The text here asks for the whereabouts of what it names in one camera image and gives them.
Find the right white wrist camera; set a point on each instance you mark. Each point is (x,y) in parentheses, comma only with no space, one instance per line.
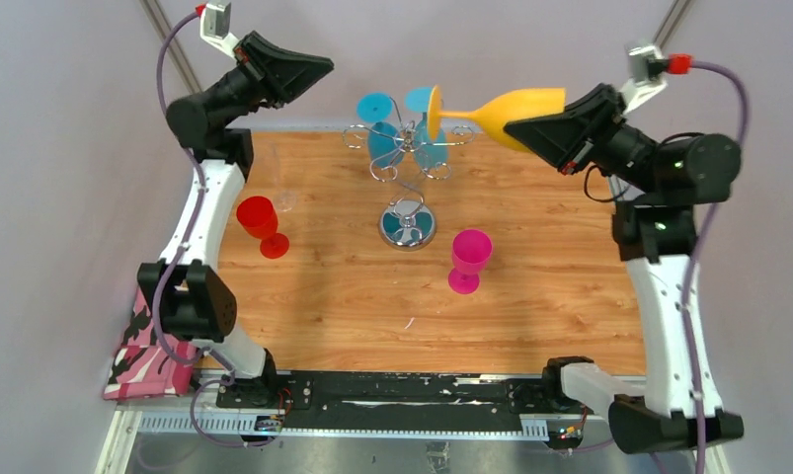
(647,70)

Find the yellow wine glass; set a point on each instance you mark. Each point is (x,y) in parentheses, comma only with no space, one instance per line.
(492,117)

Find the clear wine glass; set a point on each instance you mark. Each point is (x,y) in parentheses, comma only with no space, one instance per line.
(283,197)

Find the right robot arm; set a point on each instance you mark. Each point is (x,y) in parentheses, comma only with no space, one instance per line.
(679,407)

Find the pink camouflage cloth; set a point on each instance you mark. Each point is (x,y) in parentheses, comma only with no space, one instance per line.
(140,367)

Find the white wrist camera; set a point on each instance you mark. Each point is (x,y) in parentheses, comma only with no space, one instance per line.
(214,27)
(647,70)

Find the chrome wine glass rack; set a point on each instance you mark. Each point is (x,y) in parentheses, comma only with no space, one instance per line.
(407,223)

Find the red wine glass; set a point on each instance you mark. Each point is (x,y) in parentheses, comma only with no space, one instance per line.
(258,217)

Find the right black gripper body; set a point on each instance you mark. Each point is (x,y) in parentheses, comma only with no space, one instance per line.
(608,143)

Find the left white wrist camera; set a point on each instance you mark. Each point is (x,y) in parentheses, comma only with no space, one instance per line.
(214,27)

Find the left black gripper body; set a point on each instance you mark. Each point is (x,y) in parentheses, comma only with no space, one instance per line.
(253,69)

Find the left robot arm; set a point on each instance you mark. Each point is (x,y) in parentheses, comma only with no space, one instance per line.
(187,298)

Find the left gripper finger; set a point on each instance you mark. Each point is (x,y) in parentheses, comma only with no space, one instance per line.
(288,79)
(256,45)

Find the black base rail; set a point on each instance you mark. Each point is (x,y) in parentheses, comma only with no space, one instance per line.
(379,405)

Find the pink wine glass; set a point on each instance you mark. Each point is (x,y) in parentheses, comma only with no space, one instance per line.
(471,251)

